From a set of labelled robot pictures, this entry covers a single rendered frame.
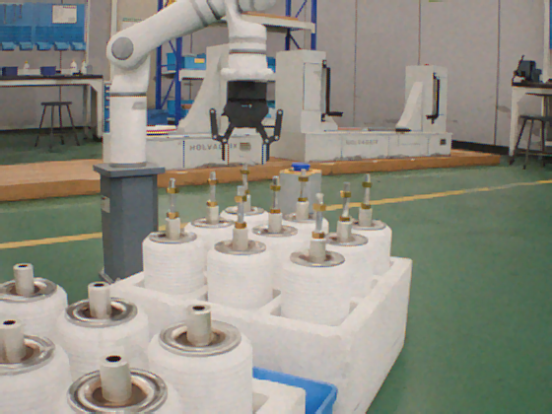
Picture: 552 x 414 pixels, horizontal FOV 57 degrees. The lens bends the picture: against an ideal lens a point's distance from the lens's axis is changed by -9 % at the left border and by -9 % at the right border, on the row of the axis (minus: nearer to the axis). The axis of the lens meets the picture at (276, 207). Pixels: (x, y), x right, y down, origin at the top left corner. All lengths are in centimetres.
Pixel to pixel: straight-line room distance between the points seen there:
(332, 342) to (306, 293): 8
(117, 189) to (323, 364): 77
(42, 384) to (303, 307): 39
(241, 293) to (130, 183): 62
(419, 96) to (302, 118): 127
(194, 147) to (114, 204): 177
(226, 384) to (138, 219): 91
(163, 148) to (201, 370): 258
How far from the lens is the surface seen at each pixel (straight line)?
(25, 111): 921
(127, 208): 133
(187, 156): 306
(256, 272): 77
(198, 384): 47
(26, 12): 688
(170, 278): 83
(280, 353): 73
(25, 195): 274
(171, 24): 131
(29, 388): 46
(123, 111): 133
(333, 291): 72
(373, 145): 388
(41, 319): 62
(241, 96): 100
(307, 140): 350
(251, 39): 101
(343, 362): 70
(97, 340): 53
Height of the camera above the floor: 46
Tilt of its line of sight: 11 degrees down
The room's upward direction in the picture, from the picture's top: 1 degrees clockwise
